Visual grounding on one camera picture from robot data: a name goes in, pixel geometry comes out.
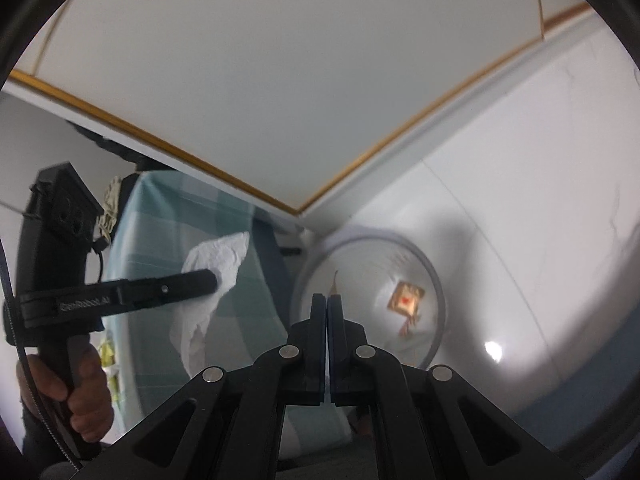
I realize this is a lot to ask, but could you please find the brown heart snack packet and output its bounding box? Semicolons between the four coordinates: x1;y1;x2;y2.
387;282;425;318

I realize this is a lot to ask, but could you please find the white tissue paper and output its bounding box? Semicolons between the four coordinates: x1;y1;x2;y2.
169;232;250;378

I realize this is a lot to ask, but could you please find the yellow plastic wrapper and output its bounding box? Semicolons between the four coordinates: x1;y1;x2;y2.
98;336;122;404

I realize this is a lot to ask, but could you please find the white round trash bin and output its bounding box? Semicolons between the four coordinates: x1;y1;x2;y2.
290;226;447;370

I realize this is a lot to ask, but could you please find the person's left hand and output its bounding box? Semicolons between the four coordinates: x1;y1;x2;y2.
27;344;114;443

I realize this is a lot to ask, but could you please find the pale yellow crumpled wrapper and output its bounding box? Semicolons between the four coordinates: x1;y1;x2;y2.
98;177;122;243

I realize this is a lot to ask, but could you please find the teal checkered tablecloth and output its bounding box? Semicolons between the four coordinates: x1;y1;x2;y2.
98;169;352;458

